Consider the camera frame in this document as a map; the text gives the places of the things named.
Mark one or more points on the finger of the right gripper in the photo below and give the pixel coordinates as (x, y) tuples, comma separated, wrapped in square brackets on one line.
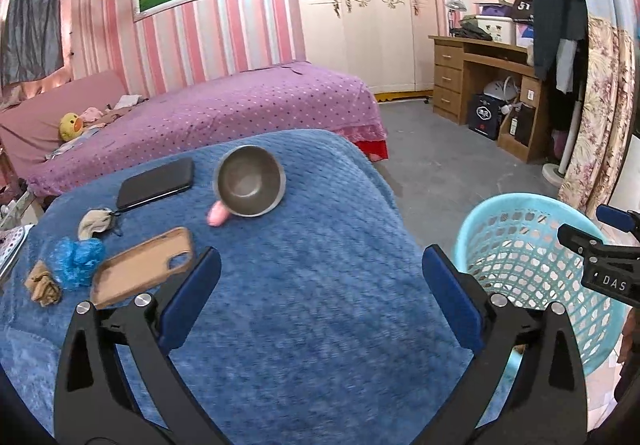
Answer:
[(588, 246), (625, 221)]

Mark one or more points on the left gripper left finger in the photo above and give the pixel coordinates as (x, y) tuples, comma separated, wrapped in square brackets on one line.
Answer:
[(93, 401)]

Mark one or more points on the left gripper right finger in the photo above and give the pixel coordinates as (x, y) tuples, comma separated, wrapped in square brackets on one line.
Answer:
[(547, 403)]

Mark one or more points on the brown paper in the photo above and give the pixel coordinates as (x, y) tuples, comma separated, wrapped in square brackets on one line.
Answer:
[(42, 287)]

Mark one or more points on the blue plastic bag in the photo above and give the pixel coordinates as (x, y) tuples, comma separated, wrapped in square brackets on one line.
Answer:
[(73, 263)]

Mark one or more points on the beige cloth pouch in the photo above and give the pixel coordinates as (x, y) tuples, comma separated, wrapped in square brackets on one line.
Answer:
[(96, 222)]

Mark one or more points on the light blue trash basket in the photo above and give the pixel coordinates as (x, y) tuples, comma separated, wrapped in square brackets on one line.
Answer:
[(509, 243)]

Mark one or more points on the floral beige curtain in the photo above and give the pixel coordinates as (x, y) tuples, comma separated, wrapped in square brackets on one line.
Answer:
[(605, 125)]

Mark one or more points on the tan phone case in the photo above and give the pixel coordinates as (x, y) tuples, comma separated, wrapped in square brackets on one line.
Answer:
[(142, 267)]

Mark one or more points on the black box under desk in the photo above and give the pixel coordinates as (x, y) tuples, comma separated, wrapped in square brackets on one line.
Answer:
[(485, 115)]

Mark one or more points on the dotted cloth covered stand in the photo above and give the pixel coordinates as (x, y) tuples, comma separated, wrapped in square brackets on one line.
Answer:
[(12, 241)]

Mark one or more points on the wooden desk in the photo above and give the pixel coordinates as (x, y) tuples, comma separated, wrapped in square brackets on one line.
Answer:
[(464, 67)]

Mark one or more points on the blue quilted blanket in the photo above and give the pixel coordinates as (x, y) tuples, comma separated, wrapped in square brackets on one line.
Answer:
[(321, 329)]

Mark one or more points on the black phone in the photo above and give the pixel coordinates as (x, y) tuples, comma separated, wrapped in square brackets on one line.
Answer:
[(154, 184)]

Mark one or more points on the white storage box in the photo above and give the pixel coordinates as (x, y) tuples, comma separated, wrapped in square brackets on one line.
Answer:
[(501, 28)]

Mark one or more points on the pink steel mug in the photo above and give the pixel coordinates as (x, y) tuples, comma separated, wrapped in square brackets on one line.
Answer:
[(249, 182)]

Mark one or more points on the desk lamp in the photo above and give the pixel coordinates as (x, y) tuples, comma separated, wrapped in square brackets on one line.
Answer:
[(455, 10)]

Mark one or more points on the yellow duck plush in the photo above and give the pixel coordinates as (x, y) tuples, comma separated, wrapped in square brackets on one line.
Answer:
[(70, 127)]

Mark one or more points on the pink sofa headboard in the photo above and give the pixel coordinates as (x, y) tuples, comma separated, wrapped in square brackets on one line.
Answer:
[(29, 131)]

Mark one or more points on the purple dotted bed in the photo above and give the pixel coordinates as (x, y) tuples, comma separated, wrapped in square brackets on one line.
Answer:
[(291, 96)]

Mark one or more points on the white wardrobe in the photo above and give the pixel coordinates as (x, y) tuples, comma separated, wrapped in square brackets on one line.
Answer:
[(388, 44)]

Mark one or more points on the grey window curtain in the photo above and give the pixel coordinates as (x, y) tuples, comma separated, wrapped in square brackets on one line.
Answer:
[(31, 47)]

